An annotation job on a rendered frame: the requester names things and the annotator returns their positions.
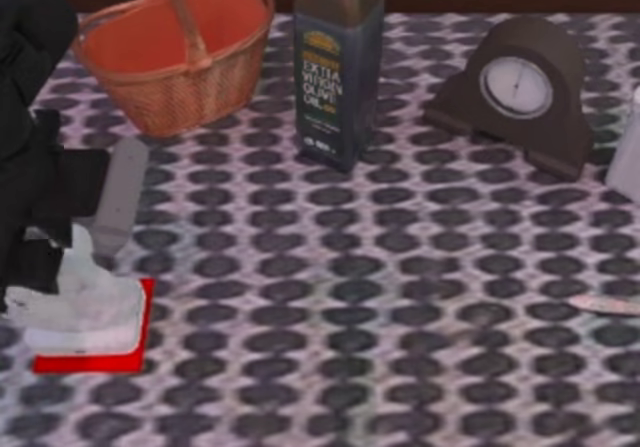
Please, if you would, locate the red and white box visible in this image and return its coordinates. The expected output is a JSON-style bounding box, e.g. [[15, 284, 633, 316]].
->
[[32, 277, 157, 375]]

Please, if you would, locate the silver knife blade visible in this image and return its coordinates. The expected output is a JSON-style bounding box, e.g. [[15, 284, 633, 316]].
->
[[566, 293, 640, 317]]

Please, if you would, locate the white container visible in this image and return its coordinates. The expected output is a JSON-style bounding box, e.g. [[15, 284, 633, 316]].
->
[[605, 86, 640, 204]]

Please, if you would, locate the dark brown mantel clock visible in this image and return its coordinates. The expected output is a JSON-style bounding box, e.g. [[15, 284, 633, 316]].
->
[[423, 16, 595, 182]]

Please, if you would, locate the orange wicker basket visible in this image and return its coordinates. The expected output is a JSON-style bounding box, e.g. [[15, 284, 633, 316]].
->
[[71, 0, 276, 139]]

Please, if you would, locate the dark olive oil bottle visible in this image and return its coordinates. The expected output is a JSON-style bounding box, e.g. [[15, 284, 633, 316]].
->
[[293, 0, 387, 174]]

